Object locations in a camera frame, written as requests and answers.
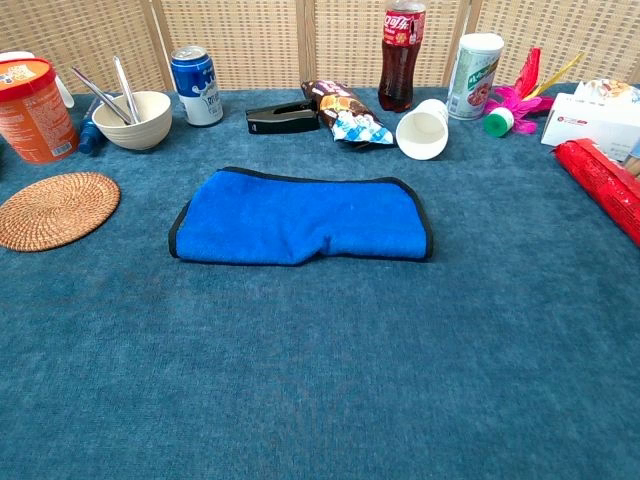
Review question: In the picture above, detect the cola bottle red cap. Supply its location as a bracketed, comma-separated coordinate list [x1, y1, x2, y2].
[377, 0, 428, 113]

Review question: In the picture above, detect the orange instant noodle tub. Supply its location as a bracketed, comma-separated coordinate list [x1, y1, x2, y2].
[0, 57, 80, 165]

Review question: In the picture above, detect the metal spoon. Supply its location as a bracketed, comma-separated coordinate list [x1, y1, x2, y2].
[70, 66, 132, 126]
[111, 55, 142, 125]

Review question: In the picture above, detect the white snack bag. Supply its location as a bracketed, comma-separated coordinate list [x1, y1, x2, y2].
[572, 78, 640, 106]

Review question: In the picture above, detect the round woven rattan coaster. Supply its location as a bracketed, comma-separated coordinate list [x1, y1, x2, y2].
[0, 171, 122, 253]

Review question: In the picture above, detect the red biscuit pack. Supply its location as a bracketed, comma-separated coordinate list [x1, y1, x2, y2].
[553, 138, 640, 249]

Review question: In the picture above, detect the blue table cloth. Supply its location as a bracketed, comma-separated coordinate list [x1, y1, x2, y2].
[0, 82, 640, 480]

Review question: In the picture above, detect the white paper cup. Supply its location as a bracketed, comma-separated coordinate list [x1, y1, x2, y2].
[395, 98, 450, 161]

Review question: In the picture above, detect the grey microfibre cloth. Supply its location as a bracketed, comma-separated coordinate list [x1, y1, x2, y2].
[168, 166, 435, 266]

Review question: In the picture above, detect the white tissue box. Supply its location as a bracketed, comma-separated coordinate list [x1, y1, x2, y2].
[540, 92, 640, 162]

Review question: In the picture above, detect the black stapler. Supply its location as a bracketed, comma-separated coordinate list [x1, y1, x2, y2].
[244, 98, 321, 136]

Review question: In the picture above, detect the brown snack bag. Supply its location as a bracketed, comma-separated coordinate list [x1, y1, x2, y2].
[300, 79, 395, 150]

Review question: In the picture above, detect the green and white porridge can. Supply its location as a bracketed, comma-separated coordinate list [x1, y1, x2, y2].
[446, 32, 505, 122]

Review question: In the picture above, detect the pink feather shuttlecock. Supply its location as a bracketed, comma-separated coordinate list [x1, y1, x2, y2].
[482, 47, 587, 139]

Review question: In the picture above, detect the rattan folding screen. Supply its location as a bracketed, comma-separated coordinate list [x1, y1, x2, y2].
[0, 0, 640, 96]

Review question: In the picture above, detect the blue and white drink can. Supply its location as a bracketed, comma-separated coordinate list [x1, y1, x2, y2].
[170, 45, 225, 128]

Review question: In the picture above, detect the small blue bottle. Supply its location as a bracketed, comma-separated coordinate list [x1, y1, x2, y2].
[77, 94, 109, 155]

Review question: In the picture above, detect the beige ribbed bowl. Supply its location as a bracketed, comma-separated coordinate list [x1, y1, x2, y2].
[91, 90, 174, 152]

